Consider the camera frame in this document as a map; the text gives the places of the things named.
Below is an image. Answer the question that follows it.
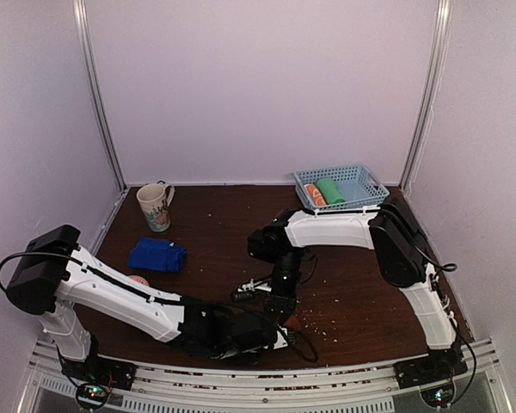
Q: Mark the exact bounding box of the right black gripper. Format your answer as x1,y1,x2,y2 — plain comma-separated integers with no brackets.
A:
265,248,304,323

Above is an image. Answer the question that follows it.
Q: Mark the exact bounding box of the blue towel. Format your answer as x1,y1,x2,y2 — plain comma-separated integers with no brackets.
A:
127,237,187,273

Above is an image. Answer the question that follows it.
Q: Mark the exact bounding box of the light blue plastic basket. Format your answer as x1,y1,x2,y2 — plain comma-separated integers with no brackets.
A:
293,164,390,213

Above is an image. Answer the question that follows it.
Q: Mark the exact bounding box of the brown towel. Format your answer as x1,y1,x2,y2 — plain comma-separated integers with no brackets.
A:
284,316,301,331

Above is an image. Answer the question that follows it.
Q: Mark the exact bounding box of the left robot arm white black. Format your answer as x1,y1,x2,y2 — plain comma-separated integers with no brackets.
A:
4,225,292,382

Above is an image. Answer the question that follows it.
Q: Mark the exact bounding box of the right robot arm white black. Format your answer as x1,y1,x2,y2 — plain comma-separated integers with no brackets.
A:
232,204,462,380

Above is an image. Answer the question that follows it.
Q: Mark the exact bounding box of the orange white rolled towel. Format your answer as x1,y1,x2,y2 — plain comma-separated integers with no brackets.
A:
305,184,327,207

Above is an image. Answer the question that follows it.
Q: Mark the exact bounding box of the green rolled towel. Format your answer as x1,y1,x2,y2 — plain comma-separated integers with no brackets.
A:
316,178,346,205

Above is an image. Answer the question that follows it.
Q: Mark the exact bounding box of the orange patterned bowl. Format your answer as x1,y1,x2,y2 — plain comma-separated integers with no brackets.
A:
128,274,150,287

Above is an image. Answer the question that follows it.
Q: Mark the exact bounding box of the white patterned mug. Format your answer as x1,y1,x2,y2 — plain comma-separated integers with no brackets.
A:
136,182,175,233

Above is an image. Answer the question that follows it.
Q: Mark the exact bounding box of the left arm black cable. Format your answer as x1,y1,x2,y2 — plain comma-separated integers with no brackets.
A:
279,324,319,362

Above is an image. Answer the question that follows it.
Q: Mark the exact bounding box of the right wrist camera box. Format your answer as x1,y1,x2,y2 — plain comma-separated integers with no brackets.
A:
247,228,287,263

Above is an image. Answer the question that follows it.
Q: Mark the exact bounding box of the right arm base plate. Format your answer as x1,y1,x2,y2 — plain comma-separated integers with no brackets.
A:
393,354,468,389

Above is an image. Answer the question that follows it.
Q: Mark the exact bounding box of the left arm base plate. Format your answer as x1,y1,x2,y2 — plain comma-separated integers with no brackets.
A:
58,353,137,391

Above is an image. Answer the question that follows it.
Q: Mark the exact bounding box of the front aluminium rail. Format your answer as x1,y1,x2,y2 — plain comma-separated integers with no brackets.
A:
13,339,516,412

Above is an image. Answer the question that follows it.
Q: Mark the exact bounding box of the right aluminium frame post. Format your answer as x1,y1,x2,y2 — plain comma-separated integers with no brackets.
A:
399,0,453,194

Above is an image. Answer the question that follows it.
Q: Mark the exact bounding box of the aluminium frame post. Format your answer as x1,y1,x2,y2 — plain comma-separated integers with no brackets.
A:
399,0,453,194
72,0,127,191

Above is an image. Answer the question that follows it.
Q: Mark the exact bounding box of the left aluminium frame post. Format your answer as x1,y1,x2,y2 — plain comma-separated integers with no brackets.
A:
72,0,127,191

